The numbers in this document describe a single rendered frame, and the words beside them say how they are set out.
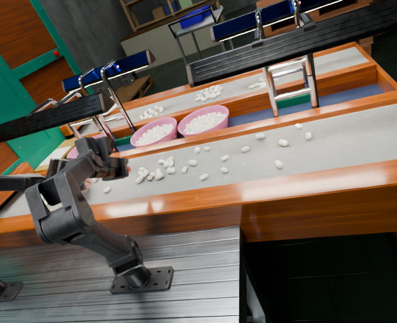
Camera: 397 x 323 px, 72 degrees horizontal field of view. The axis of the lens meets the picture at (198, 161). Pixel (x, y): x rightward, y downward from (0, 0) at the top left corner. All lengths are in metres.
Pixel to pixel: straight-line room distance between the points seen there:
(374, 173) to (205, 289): 0.54
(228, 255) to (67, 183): 0.49
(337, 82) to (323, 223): 0.77
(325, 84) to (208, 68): 0.69
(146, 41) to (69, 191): 6.27
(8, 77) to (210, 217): 1.44
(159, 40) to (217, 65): 5.77
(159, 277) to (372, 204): 0.62
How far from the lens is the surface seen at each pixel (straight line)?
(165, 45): 6.68
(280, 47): 0.92
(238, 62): 0.93
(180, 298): 0.83
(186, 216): 0.91
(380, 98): 1.21
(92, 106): 1.16
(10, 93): 1.91
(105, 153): 0.94
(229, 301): 0.78
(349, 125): 1.11
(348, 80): 1.48
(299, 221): 0.89
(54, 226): 0.62
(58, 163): 1.19
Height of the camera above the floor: 1.33
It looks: 32 degrees down
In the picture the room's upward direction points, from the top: 24 degrees counter-clockwise
